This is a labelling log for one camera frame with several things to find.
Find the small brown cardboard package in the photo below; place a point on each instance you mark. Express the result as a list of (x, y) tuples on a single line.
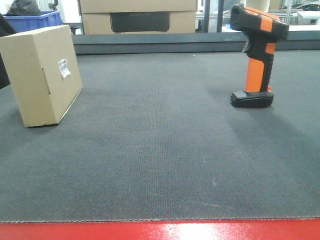
[(43, 72)]

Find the orange black barcode scanner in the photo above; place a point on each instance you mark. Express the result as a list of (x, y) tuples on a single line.
[(263, 30)]

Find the large brown cardboard box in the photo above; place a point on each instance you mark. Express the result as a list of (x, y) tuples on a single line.
[(109, 17)]

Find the blue plastic crate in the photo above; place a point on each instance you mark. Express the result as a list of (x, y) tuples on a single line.
[(28, 23)]

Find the black bag in crate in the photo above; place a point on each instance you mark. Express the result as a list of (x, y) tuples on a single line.
[(24, 8)]

